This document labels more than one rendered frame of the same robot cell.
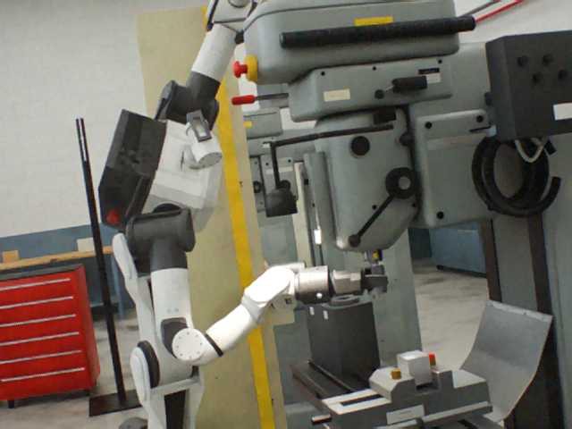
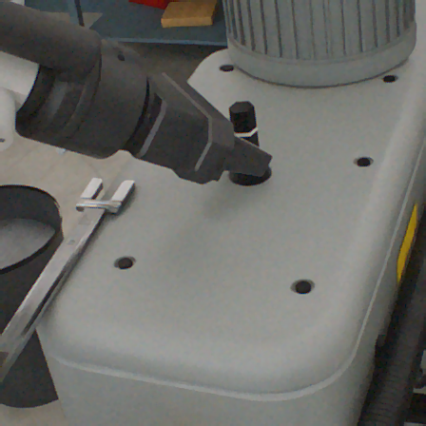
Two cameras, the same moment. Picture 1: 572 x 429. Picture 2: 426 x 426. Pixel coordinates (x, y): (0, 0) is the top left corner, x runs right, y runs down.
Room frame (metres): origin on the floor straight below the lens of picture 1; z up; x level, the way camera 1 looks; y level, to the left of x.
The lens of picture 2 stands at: (1.46, 0.39, 2.36)
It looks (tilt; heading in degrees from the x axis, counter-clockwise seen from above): 36 degrees down; 309
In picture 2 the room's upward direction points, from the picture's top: 9 degrees counter-clockwise
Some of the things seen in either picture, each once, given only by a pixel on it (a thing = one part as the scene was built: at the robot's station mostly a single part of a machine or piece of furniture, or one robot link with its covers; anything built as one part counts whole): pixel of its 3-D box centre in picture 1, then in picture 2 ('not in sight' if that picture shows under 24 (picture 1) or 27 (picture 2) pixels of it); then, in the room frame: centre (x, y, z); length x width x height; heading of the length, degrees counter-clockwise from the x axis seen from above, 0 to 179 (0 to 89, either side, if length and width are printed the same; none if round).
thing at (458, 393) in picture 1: (404, 396); not in sight; (1.70, -0.20, 0.99); 0.35 x 0.15 x 0.11; 105
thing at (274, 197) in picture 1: (280, 201); not in sight; (1.80, 0.01, 1.45); 0.07 x 0.07 x 0.06
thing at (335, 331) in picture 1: (340, 331); not in sight; (2.27, -0.11, 1.04); 0.22 x 0.12 x 0.20; 21
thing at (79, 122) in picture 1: (100, 262); not in sight; (5.76, 1.39, 1.06); 0.50 x 0.50 x 2.11; 14
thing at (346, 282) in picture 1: (338, 284); not in sight; (1.89, -0.10, 1.23); 0.13 x 0.12 x 0.10; 171
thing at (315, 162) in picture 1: (319, 197); not in sight; (1.85, -0.08, 1.45); 0.04 x 0.04 x 0.21; 14
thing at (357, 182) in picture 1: (364, 180); not in sight; (1.87, -0.19, 1.47); 0.21 x 0.19 x 0.32; 14
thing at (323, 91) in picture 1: (367, 89); not in sight; (1.88, -0.23, 1.68); 0.34 x 0.24 x 0.10; 104
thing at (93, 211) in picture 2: (262, 18); (57, 270); (1.94, -0.01, 1.89); 0.24 x 0.04 x 0.01; 106
